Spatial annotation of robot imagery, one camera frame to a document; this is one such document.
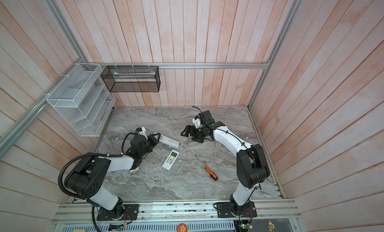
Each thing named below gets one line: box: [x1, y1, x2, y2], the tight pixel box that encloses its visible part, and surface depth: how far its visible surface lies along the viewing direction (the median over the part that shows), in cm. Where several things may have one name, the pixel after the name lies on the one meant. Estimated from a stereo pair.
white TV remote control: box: [154, 132, 179, 149], surface depth 94 cm
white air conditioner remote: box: [162, 149, 180, 171], surface depth 92 cm
